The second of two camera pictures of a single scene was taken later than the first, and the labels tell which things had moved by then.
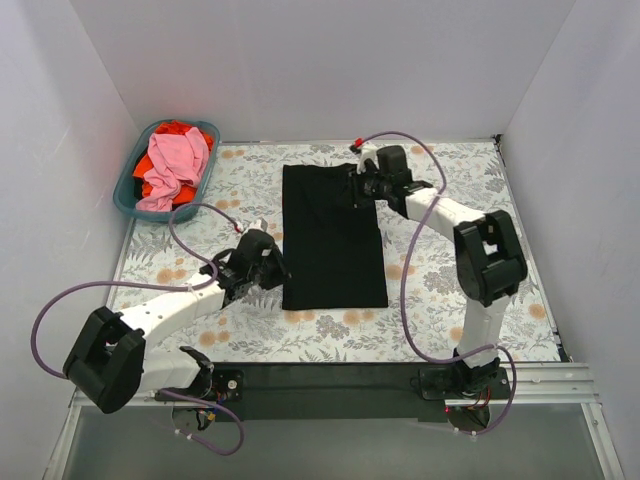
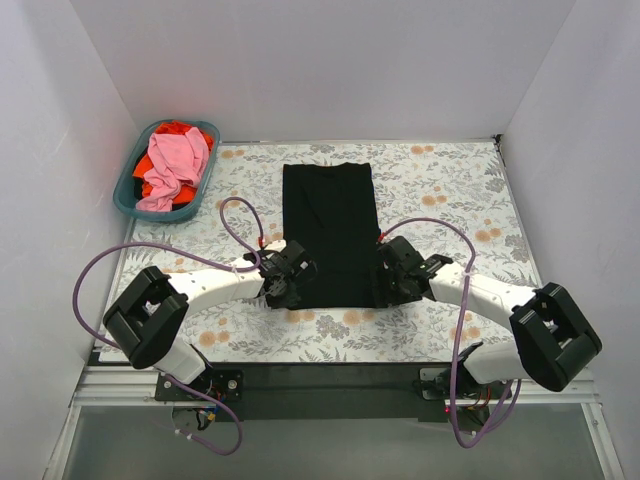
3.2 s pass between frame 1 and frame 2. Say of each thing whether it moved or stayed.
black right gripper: moved
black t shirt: stayed
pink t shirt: stayed
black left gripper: moved
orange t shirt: stayed
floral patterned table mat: stayed
